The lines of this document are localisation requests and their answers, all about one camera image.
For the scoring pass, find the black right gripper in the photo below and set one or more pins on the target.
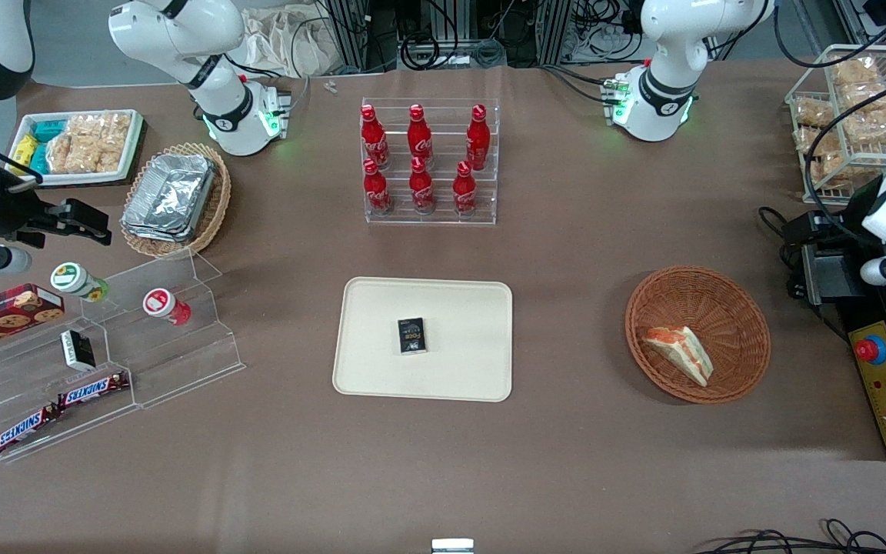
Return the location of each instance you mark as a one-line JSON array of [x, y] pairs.
[[14, 211]]

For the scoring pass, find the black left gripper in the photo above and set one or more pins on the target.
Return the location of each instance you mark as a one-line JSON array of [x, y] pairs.
[[852, 209]]

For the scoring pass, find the triangular sandwich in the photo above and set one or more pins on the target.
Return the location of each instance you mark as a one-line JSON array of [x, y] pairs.
[[685, 354]]

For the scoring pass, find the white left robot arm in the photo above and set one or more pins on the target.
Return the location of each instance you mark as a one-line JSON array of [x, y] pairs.
[[664, 100]]

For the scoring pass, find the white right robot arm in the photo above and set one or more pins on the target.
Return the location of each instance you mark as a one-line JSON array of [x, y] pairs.
[[221, 108]]

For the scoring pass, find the brown wicker basket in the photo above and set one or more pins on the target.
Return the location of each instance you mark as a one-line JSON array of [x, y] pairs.
[[735, 323]]

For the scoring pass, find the white rectangular snack tray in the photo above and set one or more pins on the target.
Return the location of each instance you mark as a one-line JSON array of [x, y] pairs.
[[135, 135]]

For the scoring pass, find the light woven oval basket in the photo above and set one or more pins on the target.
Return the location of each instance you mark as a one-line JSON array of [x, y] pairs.
[[216, 208]]

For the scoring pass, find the cream plastic serving tray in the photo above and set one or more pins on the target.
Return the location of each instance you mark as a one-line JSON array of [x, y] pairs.
[[458, 377]]

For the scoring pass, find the green sunflower lid jar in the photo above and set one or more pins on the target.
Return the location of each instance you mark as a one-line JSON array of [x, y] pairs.
[[74, 280]]

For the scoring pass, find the teal snack packet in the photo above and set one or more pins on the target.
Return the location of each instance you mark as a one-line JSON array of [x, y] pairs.
[[49, 129], [38, 160]]

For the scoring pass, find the bagged rice crackers pack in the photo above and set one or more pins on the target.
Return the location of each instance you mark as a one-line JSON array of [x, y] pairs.
[[93, 142]]

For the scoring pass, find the yellow snack packet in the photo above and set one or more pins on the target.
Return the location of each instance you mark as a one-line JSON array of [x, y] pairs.
[[24, 150]]

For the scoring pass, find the bagged fried snack pack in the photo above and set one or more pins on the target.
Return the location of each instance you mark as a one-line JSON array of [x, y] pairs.
[[814, 111], [804, 140], [854, 71], [874, 115], [827, 168]]

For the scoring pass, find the stacked aluminium foil containers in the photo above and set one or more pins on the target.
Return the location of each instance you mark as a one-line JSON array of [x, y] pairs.
[[170, 196]]

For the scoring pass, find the black side stand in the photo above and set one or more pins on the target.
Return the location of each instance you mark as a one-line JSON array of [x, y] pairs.
[[866, 315]]

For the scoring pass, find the red plaid cookie box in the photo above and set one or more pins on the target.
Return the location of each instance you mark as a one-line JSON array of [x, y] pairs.
[[8, 314]]

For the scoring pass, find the red jar white lid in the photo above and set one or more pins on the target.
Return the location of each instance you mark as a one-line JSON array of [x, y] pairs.
[[164, 305]]

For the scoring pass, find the red emergency stop button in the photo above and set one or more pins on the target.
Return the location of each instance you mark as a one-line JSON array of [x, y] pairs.
[[871, 350]]

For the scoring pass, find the small black white box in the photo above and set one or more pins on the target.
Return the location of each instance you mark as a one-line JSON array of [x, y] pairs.
[[78, 350]]

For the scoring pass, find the snickers chocolate bar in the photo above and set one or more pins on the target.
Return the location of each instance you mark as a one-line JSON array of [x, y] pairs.
[[25, 428], [93, 390]]

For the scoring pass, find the clear acrylic stepped shelf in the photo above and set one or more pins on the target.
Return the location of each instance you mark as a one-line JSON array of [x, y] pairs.
[[181, 369]]

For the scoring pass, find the white cloth bag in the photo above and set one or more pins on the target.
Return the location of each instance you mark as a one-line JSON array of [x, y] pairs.
[[289, 42]]

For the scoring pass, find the small grey metal part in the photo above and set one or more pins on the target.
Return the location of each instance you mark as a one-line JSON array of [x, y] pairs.
[[330, 86]]

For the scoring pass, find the red cola bottle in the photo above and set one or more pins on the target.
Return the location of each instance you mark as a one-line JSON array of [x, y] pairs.
[[419, 137], [421, 188], [374, 138], [376, 191], [464, 192], [478, 138]]

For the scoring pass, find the small black card box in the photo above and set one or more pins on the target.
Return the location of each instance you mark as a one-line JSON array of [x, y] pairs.
[[412, 336]]

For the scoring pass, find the clear acrylic bottle rack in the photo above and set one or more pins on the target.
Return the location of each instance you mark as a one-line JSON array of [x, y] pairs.
[[443, 138]]

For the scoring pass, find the white box edge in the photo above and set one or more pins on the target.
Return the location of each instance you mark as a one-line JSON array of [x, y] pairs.
[[452, 546]]

